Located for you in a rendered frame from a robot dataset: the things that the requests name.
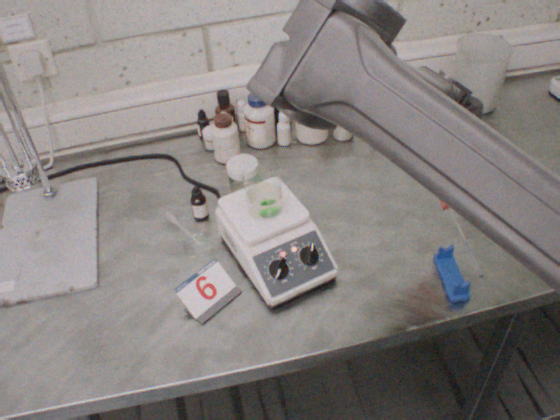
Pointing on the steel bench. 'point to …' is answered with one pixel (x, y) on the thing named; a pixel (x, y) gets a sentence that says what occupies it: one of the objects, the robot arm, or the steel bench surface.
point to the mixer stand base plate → (49, 242)
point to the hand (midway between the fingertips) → (445, 204)
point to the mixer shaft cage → (10, 170)
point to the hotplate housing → (268, 249)
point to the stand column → (25, 131)
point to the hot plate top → (234, 204)
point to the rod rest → (453, 281)
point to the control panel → (298, 273)
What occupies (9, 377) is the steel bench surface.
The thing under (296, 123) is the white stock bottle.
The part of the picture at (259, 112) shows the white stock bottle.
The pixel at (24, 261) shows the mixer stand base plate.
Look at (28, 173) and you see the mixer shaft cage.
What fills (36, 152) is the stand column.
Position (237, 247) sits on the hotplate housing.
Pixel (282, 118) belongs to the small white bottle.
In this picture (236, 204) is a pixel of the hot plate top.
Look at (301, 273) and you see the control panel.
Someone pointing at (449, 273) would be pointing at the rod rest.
